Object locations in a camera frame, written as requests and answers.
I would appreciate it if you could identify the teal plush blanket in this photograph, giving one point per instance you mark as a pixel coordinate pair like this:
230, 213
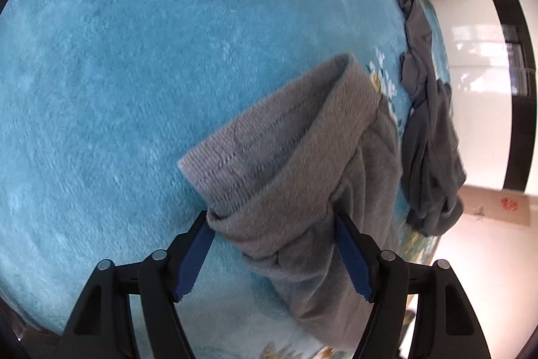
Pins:
126, 111

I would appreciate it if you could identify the dark door frame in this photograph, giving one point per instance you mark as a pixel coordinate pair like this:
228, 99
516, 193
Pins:
510, 47

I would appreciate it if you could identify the grey fleece pants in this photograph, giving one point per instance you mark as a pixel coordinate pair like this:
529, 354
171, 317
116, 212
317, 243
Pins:
294, 174

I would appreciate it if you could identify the cardboard box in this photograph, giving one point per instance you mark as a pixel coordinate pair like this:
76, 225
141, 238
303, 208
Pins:
496, 205

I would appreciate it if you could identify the dark grey garment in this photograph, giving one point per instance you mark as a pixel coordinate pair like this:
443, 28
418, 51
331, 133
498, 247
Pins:
428, 140

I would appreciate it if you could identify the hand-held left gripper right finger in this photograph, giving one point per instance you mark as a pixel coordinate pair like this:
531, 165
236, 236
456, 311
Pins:
352, 258

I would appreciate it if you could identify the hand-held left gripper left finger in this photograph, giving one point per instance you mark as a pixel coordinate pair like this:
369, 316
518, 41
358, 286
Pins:
194, 258

